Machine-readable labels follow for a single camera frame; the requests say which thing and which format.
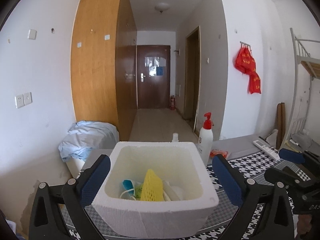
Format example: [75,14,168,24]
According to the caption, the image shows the white foam strip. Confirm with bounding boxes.
[163,180,184,201]

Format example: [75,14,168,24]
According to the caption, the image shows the yellow foam net sleeve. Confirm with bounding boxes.
[140,169,164,202]

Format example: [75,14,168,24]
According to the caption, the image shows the blue surgical face mask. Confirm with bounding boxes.
[119,179,141,200]

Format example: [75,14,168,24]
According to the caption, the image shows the person's right hand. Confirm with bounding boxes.
[296,215,319,239]

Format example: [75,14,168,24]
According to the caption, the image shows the white remote control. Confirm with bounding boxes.
[253,140,280,161]

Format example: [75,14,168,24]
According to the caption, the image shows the houndstooth table mat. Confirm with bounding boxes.
[58,151,320,240]

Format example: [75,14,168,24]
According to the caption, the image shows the brown wooden boards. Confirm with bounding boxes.
[276,102,286,149]

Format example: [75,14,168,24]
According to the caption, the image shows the red snack packet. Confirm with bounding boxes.
[209,150,228,158]

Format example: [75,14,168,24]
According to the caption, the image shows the white pump lotion bottle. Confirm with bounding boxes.
[198,112,213,167]

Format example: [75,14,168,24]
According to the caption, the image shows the white styrofoam box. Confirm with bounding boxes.
[92,142,219,239]

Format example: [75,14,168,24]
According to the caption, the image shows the white metal bunk bed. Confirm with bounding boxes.
[281,28,319,151]

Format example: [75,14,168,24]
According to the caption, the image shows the bin with blue liner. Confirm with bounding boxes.
[58,121,119,178]

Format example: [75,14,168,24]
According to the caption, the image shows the red hanging bags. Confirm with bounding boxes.
[234,44,261,94]

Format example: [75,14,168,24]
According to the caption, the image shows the red fire extinguisher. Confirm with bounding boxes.
[170,95,176,111]

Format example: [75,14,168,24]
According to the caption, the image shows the brown entrance door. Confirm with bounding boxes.
[137,45,170,109]

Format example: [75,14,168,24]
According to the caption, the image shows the wooden wardrobe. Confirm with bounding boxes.
[71,0,137,141]

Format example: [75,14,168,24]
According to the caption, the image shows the ceiling lamp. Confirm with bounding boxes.
[155,2,170,14]

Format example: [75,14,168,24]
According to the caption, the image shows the white wall sockets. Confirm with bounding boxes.
[15,92,33,108]

